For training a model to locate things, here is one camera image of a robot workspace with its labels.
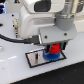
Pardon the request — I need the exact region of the grey metal gripper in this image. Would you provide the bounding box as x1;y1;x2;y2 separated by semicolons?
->
38;24;77;53

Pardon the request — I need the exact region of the red gear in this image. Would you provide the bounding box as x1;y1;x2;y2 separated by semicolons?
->
49;43;61;54

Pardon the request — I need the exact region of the large blue gear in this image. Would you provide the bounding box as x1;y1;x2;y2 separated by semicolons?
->
43;52;60;61

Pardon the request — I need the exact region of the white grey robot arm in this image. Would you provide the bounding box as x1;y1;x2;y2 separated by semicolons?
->
19;0;84;54

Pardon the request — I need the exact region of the beige connector block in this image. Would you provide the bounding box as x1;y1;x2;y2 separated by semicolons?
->
13;18;19;38

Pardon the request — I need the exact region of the black cable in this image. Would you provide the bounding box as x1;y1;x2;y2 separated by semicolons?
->
0;33;40;44

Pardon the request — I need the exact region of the black framed peg base plate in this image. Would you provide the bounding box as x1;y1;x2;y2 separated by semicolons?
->
26;49;66;68

